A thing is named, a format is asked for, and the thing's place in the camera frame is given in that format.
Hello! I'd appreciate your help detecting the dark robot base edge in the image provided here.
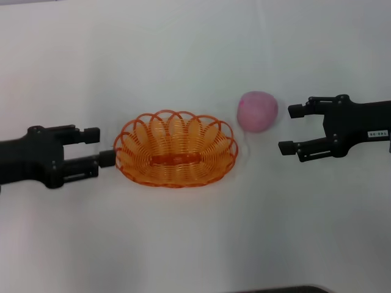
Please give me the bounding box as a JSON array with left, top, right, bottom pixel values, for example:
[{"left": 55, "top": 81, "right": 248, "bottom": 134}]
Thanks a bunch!
[{"left": 232, "top": 284, "right": 332, "bottom": 293}]

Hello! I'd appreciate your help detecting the pink peach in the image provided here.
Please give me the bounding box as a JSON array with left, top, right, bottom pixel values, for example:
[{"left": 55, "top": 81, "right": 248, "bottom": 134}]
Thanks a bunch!
[{"left": 236, "top": 90, "right": 279, "bottom": 134}]

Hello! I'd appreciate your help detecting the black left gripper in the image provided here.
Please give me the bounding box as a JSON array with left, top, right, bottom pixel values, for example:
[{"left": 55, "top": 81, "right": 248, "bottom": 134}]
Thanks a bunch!
[{"left": 0, "top": 123, "right": 117, "bottom": 190}]

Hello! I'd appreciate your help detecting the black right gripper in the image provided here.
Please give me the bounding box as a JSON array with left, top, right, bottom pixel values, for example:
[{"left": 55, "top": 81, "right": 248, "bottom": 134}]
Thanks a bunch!
[{"left": 277, "top": 94, "right": 391, "bottom": 164}]

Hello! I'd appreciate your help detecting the orange plastic wire basket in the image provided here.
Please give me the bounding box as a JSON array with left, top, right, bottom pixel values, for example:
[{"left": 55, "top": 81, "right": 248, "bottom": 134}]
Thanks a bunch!
[{"left": 113, "top": 108, "right": 239, "bottom": 189}]

